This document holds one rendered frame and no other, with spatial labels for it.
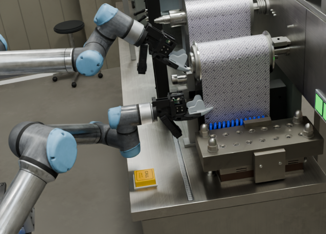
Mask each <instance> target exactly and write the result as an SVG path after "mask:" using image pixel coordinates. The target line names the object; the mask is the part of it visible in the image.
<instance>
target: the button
mask: <svg viewBox="0 0 326 234"><path fill-rule="evenodd" d="M134 176H135V185H136V187H143V186H149V185H155V184H156V180H155V173H154V169H153V168H151V169H144V170H138V171H134Z"/></svg>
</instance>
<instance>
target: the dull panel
mask: <svg viewBox="0 0 326 234"><path fill-rule="evenodd" d="M273 79H281V80H282V82H283V83H284V84H285V85H286V119H288V118H293V117H294V113H295V111H296V110H301V106H302V94H301V92H300V91H299V90H298V89H297V88H296V87H295V86H294V84H293V83H292V82H291V81H290V80H289V78H288V77H287V76H286V75H285V74H284V72H283V71H282V70H281V69H280V67H279V66H278V65H277V64H276V62H275V65H274V69H273V71H272V73H270V80H273Z"/></svg>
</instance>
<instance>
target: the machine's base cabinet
mask: <svg viewBox="0 0 326 234"><path fill-rule="evenodd" d="M141 222H142V229H143V234H326V192H321V193H315V194H309V195H303V196H296V197H290V198H284V199H277V200H271V201H264V202H259V203H250V204H243V205H238V206H231V207H225V208H218V209H212V210H206V211H199V212H193V213H187V214H181V215H174V216H168V217H162V218H153V219H147V220H142V221H141Z"/></svg>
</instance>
